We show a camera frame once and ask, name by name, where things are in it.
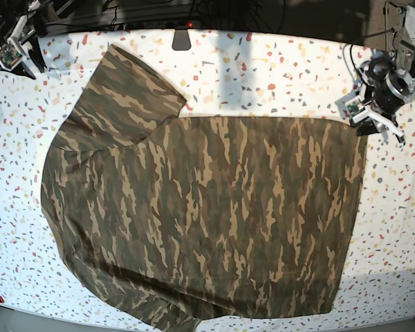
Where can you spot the black power strip red light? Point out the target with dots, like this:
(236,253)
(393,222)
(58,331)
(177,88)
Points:
(163,25)

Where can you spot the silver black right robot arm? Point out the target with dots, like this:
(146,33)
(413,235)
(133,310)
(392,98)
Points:
(33,9)

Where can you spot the green wrist camera board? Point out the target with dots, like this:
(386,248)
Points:
(352,108)
(9,55)

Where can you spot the camouflage T-shirt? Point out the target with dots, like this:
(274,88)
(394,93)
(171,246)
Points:
(177,220)

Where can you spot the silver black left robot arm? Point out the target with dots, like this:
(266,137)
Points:
(399,36)

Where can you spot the green wrist camera board left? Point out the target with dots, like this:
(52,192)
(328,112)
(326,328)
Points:
(352,108)

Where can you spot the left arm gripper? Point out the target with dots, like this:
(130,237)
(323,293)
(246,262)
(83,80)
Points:
(378,104)

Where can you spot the green wrist camera board right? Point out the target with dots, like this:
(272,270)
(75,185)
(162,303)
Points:
(9,55)

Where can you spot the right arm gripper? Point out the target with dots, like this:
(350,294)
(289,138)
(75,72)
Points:
(13,32)

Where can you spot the dark grey camera mount foot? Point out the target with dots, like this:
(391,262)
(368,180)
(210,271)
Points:
(181,40)

